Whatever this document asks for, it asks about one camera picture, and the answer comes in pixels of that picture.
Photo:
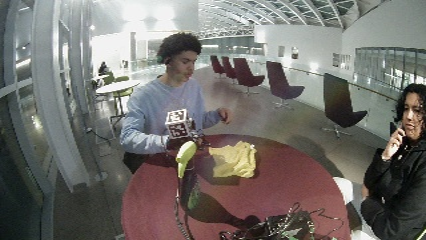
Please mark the white round table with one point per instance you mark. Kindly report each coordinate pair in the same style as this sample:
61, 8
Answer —
117, 86

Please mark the yellow-green clamp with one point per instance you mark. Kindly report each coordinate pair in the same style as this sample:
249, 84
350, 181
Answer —
185, 156

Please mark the wall handrail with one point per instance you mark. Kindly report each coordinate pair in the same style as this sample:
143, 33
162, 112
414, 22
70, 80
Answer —
336, 78

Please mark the dark purple swivel chair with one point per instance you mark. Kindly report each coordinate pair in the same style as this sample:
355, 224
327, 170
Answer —
339, 105
280, 83
215, 66
227, 68
246, 75

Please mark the white chair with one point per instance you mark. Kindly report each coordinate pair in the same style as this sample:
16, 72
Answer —
343, 189

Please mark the wall picture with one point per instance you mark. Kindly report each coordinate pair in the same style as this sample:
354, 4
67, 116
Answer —
335, 60
344, 62
294, 52
280, 51

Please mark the green chair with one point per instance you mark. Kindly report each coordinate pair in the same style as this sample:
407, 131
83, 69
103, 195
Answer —
122, 92
107, 78

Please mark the the person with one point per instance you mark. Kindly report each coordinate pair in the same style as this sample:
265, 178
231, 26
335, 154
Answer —
154, 110

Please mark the glass window panels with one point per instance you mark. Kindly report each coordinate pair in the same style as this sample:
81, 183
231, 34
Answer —
390, 66

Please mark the white pillar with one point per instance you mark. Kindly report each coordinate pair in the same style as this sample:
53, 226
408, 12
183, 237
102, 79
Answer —
57, 100

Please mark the yellow cloth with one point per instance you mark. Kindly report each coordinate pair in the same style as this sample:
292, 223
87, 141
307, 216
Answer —
233, 160

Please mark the black phone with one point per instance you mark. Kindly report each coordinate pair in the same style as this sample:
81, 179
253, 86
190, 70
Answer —
392, 128

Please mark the white marker cube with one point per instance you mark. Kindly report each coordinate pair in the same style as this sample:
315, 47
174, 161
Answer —
178, 124

